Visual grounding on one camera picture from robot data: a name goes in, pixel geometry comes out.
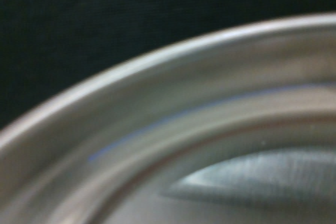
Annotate round silver metal plate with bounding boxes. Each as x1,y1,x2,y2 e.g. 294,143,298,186
0,13,336,224

